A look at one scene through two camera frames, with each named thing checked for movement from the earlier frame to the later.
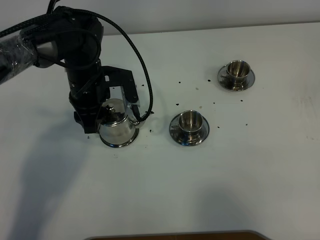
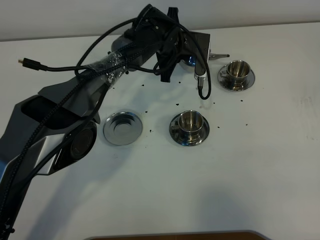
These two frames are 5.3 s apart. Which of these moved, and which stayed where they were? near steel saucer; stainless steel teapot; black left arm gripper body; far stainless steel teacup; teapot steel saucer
Moved: teapot steel saucer; black left arm gripper body; stainless steel teapot
Stayed: near steel saucer; far stainless steel teacup
